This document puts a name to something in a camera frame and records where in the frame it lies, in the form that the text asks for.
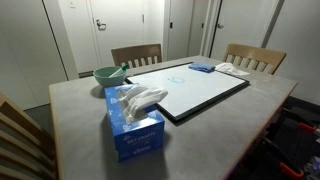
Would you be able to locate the black framed whiteboard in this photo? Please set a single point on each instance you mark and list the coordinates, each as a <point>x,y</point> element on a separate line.
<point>186,90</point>

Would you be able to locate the blue cardboard tissue box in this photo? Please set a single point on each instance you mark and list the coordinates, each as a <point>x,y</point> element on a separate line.
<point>140,140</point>

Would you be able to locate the white facial tissue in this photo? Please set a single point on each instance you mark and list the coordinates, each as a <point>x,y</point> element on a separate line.
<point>143,98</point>

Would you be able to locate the green bowl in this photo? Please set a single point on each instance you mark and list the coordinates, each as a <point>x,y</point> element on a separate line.
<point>103,78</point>

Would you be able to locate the crumpled white paper napkin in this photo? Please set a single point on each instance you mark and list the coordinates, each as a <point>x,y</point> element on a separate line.
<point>230,69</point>

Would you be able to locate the blue cloth towel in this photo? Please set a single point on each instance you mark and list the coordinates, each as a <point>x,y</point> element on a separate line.
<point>201,67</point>

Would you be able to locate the black door latch plate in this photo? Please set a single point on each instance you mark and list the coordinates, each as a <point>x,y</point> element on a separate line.
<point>171,25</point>

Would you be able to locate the green white spatula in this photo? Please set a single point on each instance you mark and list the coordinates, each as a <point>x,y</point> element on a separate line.
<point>120,70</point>

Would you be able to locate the light wooden chair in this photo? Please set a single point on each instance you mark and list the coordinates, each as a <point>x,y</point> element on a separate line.
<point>20,133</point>
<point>253,51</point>

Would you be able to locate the round silver door knob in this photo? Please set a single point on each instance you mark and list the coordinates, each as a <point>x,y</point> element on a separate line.
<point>220,25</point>

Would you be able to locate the dark brown wooden chair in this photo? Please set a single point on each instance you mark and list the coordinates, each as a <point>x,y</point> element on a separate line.
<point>136,52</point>

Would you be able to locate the white door with lever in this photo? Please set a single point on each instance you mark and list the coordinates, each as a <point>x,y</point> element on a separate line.
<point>123,33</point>

